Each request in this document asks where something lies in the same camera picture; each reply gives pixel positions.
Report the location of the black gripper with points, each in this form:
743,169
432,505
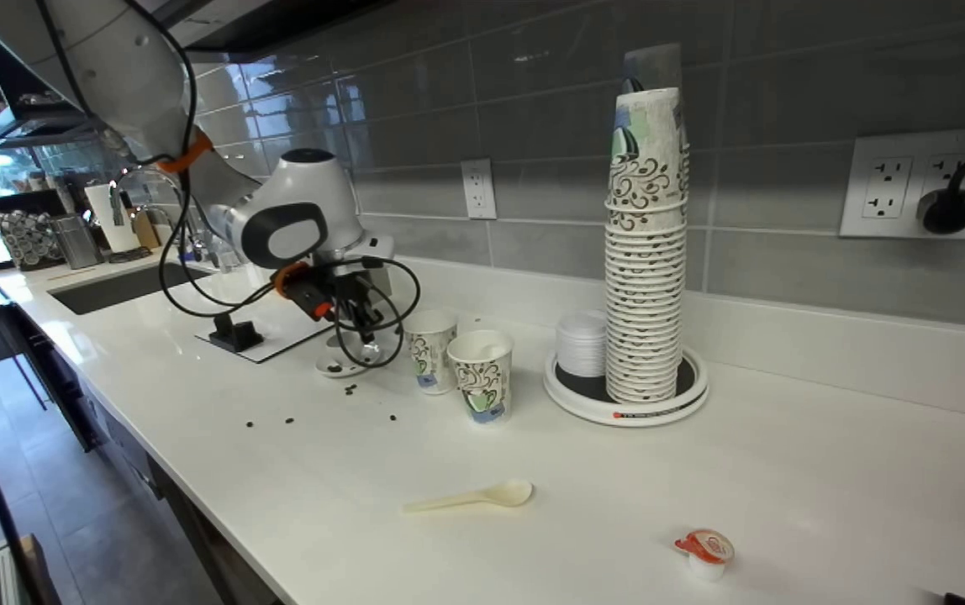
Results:
330,286

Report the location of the glass tea cup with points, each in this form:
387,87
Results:
337,363

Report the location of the patterned paper cup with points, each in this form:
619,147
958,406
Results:
432,355
483,375

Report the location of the round white cup tray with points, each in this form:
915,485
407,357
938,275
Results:
627,403

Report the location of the white flat board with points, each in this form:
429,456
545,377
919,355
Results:
280,337

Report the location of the scattered coffee beans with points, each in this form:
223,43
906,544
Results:
288,421

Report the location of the black block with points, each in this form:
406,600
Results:
232,332

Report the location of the white plastic spoon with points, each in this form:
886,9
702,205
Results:
483,498

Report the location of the stack of white lids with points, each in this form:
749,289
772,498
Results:
578,345

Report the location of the black kitchen sink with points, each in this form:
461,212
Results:
111,286

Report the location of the tall stack of paper cups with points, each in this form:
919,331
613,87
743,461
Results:
646,245

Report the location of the small red wrapper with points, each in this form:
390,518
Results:
703,550

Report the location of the white double power outlet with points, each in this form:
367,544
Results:
915,181

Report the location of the black power plug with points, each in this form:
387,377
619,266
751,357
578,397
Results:
947,210

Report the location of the white wall switch plate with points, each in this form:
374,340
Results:
480,188

